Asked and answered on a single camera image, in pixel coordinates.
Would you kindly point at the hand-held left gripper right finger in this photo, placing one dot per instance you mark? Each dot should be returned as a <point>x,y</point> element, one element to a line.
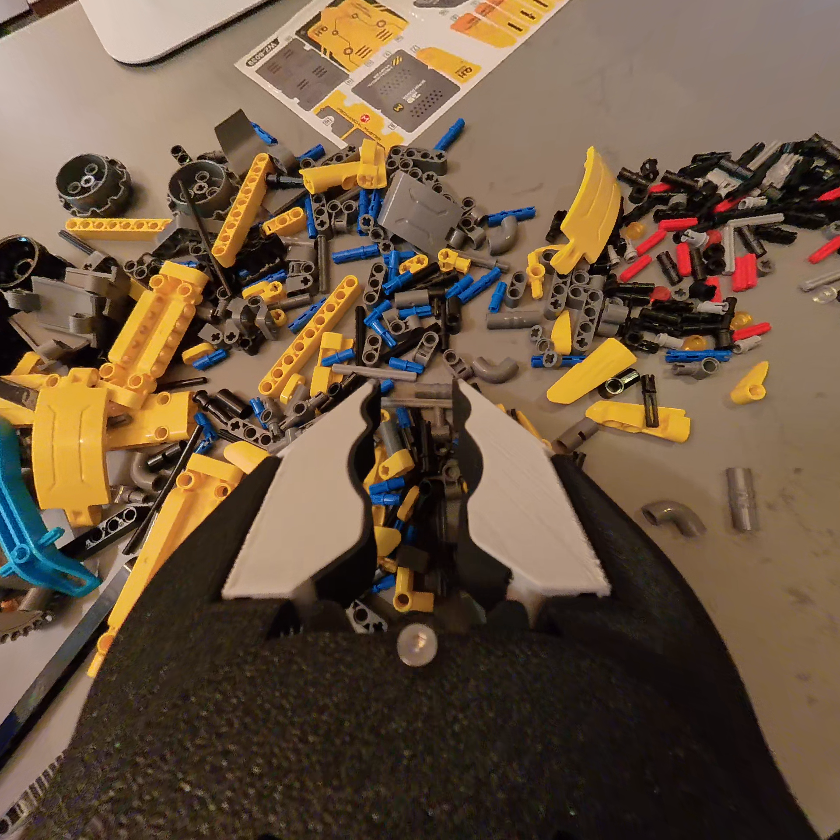
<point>531,512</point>

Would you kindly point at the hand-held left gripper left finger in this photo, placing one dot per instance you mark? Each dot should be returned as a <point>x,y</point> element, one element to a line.
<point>295,512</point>

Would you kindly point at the pile of mixed building pieces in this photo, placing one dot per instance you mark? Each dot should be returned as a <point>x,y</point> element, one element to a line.
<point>354,253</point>

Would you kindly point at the grey elbow connector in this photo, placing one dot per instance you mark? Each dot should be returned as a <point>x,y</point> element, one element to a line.
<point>676,515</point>

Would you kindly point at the flat yellow wing panel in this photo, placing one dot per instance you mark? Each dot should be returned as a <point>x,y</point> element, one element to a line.
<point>630,420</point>

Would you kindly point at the long yellow wedge panel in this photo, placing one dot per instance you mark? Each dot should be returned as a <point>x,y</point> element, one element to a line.
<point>590,374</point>

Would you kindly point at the grey tube connector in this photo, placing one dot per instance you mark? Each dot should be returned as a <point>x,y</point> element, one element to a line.
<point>743,499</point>

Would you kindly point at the large yellow arched panel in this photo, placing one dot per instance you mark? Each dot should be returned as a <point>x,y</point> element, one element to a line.
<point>69,453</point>

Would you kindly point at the heap of black red pins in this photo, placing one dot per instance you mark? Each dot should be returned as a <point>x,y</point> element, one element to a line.
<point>676,308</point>

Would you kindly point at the small yellow cone piece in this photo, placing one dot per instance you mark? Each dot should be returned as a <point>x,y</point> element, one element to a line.
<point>751,387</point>

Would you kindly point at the yellow ribbed curved panel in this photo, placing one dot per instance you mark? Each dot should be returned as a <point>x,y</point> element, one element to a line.
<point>590,210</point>

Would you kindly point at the dark grey flat panel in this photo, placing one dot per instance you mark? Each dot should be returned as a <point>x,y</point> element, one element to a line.
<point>420,210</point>

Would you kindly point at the dark grey wheel hub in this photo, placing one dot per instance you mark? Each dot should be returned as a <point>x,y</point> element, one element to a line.
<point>200,187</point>
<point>92,184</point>

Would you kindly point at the black wheel hub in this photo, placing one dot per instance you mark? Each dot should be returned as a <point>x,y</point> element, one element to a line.
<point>26,262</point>

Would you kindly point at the dark grey curved panel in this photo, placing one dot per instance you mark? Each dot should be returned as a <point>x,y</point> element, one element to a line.
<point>239,141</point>

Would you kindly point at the yellow grey sticker sheet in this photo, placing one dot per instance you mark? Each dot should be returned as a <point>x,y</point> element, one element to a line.
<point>394,85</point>

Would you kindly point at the white book stand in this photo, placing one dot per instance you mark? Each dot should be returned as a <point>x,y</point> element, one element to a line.
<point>151,26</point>

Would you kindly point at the yellow block frame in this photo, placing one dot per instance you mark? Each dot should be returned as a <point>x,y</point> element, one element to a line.
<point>154,328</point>

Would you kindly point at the blue plastic frame piece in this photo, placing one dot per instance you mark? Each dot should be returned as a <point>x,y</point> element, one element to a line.
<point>26,538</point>

